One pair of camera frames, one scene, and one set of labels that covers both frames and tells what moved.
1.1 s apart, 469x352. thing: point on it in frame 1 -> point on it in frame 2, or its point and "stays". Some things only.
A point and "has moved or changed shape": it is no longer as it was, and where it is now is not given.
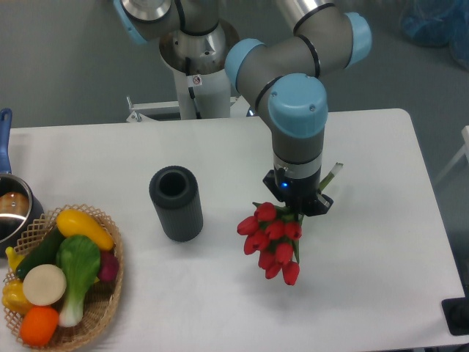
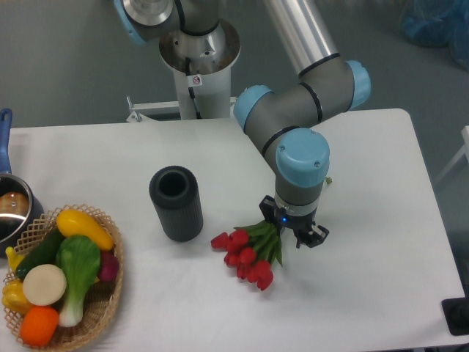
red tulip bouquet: [272, 233] has moved or changed shape
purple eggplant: [109, 266] stays
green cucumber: [45, 253] stays
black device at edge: [456, 312] stays
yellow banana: [13, 258] stays
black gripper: [298, 193] -> [301, 225]
